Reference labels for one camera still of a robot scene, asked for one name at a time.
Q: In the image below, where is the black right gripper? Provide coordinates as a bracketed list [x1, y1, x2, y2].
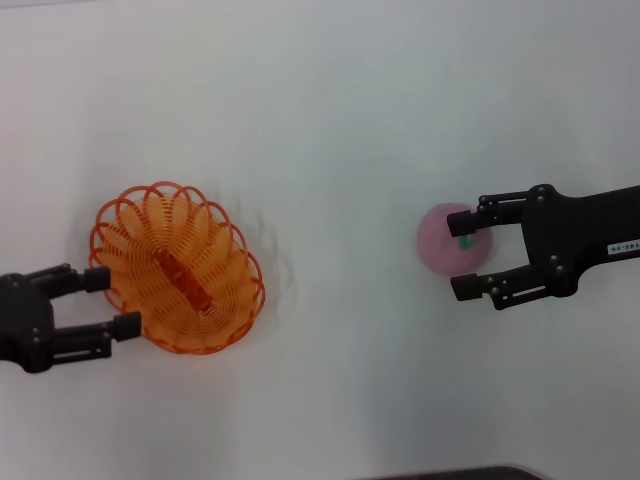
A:
[446, 183, 640, 311]

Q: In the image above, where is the pink toy peach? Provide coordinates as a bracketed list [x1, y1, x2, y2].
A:
[416, 201, 495, 277]

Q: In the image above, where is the orange plastic wire basket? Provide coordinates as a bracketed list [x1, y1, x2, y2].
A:
[88, 180, 266, 356]

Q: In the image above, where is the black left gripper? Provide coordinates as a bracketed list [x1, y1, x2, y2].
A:
[0, 263, 144, 375]

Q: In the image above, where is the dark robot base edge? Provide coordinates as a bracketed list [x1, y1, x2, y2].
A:
[349, 464, 546, 480]

